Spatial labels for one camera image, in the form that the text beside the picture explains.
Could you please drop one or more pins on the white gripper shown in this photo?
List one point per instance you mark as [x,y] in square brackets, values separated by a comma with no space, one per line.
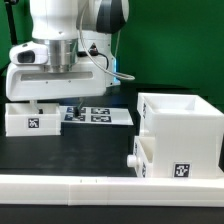
[32,82]

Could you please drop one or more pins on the white drawer tray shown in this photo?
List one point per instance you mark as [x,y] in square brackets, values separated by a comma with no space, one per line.
[141,160]
[23,119]

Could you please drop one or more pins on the white front drawer tray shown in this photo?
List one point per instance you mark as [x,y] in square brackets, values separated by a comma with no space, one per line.
[141,160]

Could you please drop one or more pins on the white drawer cabinet box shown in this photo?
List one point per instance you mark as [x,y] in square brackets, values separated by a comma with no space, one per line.
[180,134]

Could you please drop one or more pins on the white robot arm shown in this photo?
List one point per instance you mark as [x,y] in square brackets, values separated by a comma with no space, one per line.
[48,67]

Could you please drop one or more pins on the white marker tag sheet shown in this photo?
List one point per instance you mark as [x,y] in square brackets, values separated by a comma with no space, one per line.
[97,115]

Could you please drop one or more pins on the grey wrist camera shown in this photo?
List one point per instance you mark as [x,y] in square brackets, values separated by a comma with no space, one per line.
[29,53]

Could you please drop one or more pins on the white L-shaped fence wall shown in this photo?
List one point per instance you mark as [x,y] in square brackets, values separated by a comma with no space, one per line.
[111,191]

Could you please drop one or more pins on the black camera stand pole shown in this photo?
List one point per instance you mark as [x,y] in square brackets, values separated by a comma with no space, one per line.
[11,23]

